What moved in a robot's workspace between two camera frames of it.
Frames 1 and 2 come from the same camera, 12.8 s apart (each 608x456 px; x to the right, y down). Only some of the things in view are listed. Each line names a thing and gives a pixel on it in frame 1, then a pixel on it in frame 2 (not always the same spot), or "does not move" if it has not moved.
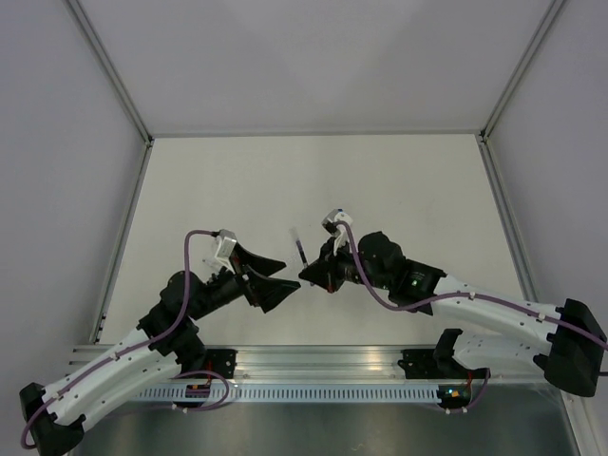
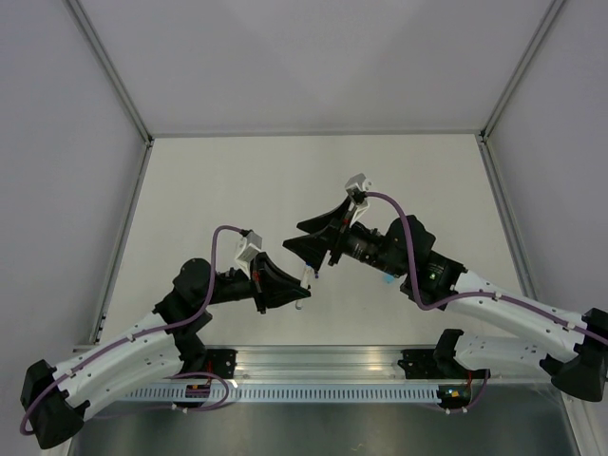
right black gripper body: (344, 267) -> (358, 242)
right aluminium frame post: (535, 47) does not move
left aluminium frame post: (110, 69) does not move
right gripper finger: (318, 274) -> (313, 247)
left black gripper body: (228, 288) does not move
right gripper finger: (327, 252) -> (331, 218)
